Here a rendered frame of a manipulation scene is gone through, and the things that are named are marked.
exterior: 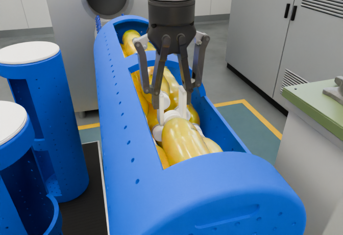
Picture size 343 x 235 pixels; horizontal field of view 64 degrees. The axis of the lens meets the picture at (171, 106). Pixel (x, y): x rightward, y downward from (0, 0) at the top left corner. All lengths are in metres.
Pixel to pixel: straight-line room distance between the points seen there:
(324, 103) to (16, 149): 0.91
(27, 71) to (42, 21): 4.19
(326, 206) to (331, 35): 1.53
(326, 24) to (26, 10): 4.58
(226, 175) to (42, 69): 1.10
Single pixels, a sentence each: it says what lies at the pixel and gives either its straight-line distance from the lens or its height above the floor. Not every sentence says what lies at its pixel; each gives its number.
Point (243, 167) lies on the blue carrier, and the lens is 0.36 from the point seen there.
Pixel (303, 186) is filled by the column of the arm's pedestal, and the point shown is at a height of 0.72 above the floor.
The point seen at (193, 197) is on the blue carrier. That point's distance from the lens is 0.32.
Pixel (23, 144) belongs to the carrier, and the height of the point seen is 0.99.
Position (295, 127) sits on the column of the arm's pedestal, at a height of 0.91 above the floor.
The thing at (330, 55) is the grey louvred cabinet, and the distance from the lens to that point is 2.36.
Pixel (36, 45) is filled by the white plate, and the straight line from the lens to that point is 1.51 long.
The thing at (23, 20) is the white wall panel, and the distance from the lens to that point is 5.54.
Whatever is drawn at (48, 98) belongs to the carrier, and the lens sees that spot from 1.39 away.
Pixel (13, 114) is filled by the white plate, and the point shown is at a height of 1.04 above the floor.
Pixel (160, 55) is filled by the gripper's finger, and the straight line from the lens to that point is 0.47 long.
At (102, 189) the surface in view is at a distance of 1.82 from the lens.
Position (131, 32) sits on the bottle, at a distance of 1.01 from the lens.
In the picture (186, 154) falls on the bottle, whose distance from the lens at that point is 0.43.
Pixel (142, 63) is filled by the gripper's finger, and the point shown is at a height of 1.30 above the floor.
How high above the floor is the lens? 1.47
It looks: 32 degrees down
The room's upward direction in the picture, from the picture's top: straight up
